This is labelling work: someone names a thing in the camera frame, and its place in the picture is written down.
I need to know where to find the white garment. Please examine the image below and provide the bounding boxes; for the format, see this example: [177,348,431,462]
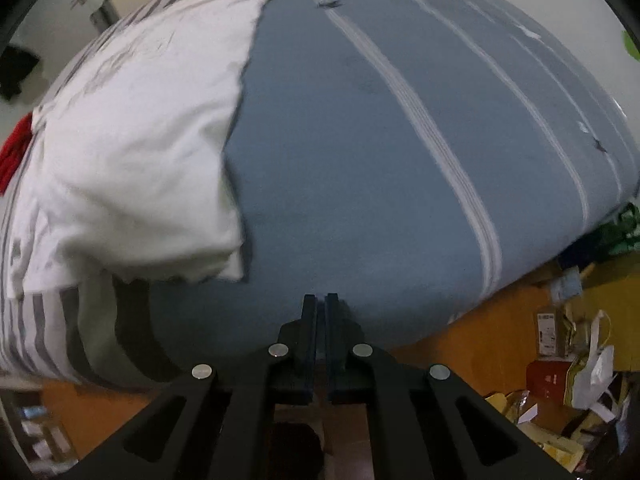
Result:
[2,0,269,299]

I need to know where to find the black hanging clothes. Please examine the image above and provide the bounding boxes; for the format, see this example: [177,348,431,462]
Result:
[0,44,40,101]

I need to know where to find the red box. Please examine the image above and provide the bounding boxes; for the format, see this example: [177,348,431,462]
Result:
[526,360,572,404]

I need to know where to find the cardboard box with label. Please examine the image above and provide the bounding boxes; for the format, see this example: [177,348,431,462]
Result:
[536,309,565,358]

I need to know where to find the striped grey blue bedsheet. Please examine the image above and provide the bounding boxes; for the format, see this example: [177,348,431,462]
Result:
[1,0,639,389]

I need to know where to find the white plastic bag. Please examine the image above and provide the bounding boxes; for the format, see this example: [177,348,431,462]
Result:
[564,310,615,410]

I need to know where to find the red folded garment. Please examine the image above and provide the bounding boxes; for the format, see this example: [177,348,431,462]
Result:
[0,112,34,195]

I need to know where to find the green leaf wall sticker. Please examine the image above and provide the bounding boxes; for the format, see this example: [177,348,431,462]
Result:
[622,30,640,61]

